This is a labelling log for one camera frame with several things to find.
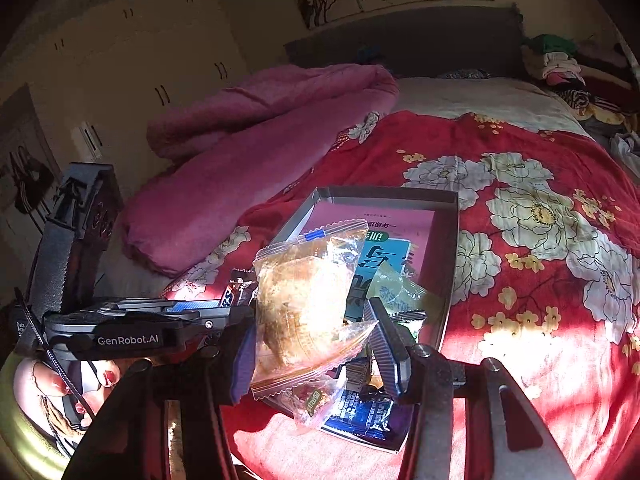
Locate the person's left hand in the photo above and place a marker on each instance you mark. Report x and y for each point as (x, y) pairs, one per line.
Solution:
(35, 375)

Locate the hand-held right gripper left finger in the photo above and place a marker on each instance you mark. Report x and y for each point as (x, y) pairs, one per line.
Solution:
(245, 360)

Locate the metal tray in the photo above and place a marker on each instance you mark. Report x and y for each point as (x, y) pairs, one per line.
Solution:
(447, 260)

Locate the pile of clothes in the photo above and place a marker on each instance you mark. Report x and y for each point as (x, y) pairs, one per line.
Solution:
(565, 67)

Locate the pink fleece blanket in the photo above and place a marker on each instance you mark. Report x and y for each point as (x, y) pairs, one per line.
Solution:
(225, 170)

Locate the clear pastry packet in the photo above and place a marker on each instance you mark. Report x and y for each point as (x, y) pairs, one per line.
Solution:
(300, 300)

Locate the grey headboard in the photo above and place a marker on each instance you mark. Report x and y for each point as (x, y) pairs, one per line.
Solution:
(425, 40)

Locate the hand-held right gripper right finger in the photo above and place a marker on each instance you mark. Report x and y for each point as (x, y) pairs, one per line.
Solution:
(387, 355)

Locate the black hanging bag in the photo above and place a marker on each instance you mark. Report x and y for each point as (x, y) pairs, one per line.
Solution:
(30, 185)

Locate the red floral blanket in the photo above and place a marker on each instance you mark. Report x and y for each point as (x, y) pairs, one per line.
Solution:
(525, 310)

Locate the small orange snack packet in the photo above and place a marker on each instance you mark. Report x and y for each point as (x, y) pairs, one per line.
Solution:
(312, 402)

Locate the white bedsheet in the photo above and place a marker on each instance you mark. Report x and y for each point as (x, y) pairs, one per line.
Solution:
(475, 97)

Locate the blue snack packet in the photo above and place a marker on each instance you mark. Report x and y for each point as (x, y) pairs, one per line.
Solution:
(360, 412)

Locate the dark snack packet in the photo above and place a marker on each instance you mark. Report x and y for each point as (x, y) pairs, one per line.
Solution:
(240, 287)

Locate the beige wardrobe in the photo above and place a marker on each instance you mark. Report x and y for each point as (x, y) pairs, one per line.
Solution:
(150, 50)

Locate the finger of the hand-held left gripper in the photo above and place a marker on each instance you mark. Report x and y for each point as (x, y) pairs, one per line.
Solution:
(225, 320)
(195, 306)

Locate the small green snack packet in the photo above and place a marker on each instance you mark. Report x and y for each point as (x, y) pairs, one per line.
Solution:
(400, 292)

